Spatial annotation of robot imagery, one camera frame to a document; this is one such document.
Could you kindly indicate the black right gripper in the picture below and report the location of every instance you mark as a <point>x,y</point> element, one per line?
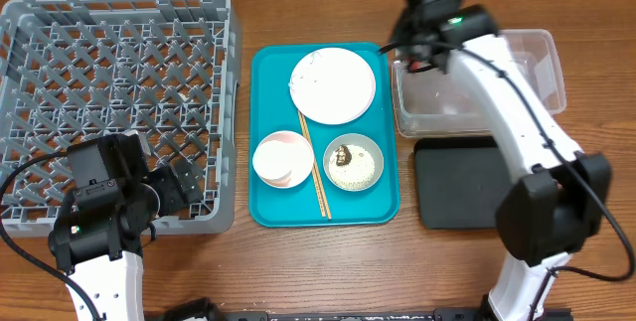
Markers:
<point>403,23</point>

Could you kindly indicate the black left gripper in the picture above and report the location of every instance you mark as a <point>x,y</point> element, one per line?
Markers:
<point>184,182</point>

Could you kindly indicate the brown food scrap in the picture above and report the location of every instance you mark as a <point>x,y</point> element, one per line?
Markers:
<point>343,155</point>

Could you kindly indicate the grey bowl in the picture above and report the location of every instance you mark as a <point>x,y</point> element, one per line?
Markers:
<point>361,140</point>

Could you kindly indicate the white rice grains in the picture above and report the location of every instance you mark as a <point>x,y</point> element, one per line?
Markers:
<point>358,174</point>

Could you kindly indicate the red snack wrapper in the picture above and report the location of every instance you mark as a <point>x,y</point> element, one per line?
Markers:
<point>415,67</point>

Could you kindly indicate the white paper cup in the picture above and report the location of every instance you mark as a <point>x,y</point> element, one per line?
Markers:
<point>272,162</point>

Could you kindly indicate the white tissue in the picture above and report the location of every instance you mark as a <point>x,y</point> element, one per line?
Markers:
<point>303,74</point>

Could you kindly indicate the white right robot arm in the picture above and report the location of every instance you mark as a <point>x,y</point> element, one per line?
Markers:
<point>558,197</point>

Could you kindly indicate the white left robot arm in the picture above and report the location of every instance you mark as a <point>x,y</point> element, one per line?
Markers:
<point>96,239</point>

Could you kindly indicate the grey dishwasher rack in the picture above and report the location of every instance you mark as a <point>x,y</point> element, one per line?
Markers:
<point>73,70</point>

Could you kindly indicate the clear plastic container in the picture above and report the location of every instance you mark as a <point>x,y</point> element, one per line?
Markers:
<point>430,104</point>

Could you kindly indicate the pink white small plate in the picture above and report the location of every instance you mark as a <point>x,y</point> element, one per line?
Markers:
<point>302,156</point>

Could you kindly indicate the teal serving tray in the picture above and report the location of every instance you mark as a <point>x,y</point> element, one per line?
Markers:
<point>322,144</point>

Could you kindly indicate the large white plate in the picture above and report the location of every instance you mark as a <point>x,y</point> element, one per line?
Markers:
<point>344,88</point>

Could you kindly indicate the wooden chopstick left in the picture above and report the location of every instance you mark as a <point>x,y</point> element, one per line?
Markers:
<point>313,172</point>

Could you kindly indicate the wooden chopstick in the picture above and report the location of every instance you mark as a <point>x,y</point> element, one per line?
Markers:
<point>318,172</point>
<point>313,172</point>

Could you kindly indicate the wooden chopstick right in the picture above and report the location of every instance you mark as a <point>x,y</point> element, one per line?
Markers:
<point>318,172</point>

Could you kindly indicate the black plastic tray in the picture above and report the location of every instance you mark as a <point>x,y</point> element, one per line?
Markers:
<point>460,182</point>

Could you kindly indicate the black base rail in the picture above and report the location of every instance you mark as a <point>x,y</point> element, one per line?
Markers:
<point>204,309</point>

